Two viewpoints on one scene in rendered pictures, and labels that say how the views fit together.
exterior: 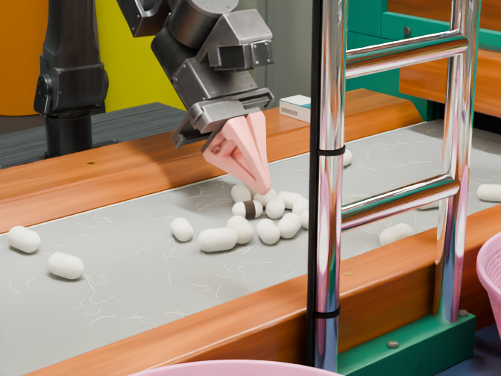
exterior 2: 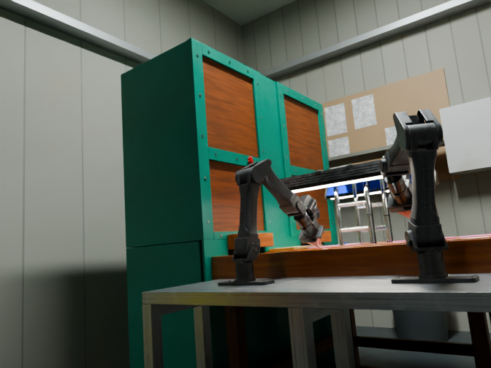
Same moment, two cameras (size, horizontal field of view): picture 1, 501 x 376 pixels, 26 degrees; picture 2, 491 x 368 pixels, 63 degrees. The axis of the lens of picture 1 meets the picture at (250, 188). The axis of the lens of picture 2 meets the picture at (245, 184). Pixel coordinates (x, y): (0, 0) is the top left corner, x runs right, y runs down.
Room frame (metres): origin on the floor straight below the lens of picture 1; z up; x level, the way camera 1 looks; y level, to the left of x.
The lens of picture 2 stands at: (1.72, 1.64, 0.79)
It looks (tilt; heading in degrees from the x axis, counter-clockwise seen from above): 9 degrees up; 257
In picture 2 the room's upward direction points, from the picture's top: 4 degrees counter-clockwise
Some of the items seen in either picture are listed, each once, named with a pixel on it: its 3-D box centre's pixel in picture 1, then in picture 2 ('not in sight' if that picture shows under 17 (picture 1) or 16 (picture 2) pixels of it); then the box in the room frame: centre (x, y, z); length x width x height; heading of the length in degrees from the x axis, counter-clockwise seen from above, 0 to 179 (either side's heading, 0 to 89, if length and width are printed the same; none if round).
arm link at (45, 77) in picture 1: (71, 92); (245, 253); (1.42, 0.24, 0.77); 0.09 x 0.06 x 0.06; 121
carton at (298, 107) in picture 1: (305, 109); not in sight; (1.34, -0.07, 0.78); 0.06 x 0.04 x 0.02; 40
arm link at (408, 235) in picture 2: not in sight; (425, 240); (1.03, 0.69, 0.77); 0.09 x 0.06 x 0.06; 161
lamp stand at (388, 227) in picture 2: not in sight; (377, 217); (0.57, -0.32, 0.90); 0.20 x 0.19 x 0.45; 130
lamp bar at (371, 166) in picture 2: not in sight; (334, 176); (0.94, -0.01, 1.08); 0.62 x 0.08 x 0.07; 130
